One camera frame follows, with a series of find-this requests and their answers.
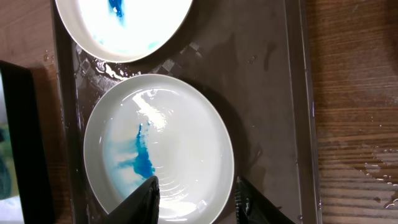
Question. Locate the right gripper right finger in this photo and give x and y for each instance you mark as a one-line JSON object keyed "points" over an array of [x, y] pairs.
{"points": [[252, 207]]}

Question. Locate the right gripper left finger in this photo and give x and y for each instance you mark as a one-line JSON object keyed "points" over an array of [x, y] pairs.
{"points": [[141, 207]]}

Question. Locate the white plate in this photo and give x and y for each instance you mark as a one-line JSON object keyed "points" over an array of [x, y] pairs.
{"points": [[159, 125], [122, 31]]}

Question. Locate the black tray with water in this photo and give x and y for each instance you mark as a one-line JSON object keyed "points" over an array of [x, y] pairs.
{"points": [[25, 189]]}

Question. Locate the brown plastic serving tray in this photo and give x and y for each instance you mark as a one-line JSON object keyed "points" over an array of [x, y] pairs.
{"points": [[250, 59]]}

